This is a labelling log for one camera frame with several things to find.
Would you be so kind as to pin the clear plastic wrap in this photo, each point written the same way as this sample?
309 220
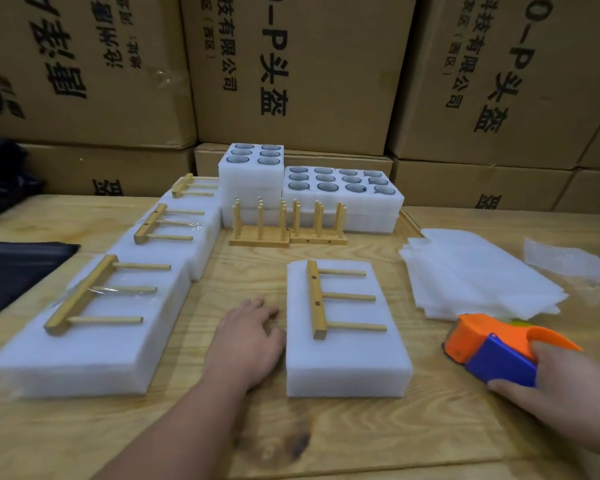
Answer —
575 265

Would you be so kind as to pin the person's left forearm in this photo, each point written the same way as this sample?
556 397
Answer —
180 435

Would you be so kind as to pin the black plastic bag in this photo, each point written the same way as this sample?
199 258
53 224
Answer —
5 180

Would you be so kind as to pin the row of wooden peg racks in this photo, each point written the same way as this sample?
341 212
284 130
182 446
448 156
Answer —
260 240

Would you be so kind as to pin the person's right hand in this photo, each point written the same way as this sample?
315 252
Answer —
560 395

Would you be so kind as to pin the person's left hand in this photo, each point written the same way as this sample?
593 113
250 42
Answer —
245 345

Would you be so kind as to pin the stack of white foam trays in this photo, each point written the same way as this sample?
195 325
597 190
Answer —
250 185

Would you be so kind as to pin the black plastic bags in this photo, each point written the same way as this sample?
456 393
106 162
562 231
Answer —
20 275

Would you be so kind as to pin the stack of brown cardboard boxes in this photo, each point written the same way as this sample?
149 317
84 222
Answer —
300 65

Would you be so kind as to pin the pile of white foam sheets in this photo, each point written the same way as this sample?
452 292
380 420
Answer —
480 275

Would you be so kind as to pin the orange and blue tape dispenser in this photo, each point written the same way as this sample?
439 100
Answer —
470 340

